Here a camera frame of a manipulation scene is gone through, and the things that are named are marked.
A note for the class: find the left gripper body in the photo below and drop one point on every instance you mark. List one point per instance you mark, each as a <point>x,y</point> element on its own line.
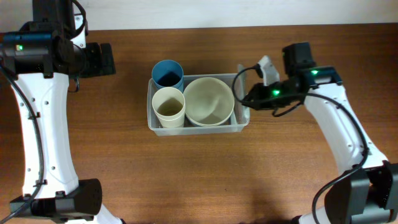
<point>94,64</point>

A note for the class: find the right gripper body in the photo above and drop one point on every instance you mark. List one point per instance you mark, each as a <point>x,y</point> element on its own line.
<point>274,95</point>

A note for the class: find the grey plastic fork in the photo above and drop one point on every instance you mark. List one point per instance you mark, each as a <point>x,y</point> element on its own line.
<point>232,119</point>

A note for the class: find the cream bowl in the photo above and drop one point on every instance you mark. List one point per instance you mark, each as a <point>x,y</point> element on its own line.
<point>208,95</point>
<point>210,120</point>

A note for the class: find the blue cup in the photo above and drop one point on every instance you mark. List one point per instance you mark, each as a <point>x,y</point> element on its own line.
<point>168,73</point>

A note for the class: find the cream cup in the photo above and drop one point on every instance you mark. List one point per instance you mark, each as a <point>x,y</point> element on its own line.
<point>175,123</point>
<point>168,103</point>

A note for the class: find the cream cup back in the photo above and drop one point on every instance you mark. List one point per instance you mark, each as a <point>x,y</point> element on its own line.
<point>175,123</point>

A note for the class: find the white plastic spoon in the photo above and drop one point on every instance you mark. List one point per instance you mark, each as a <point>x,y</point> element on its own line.
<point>241,87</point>

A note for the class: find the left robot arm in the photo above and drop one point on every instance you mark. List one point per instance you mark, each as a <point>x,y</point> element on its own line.
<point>40,60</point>

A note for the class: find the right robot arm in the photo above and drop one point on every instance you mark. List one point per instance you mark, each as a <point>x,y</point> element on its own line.
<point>365,190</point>

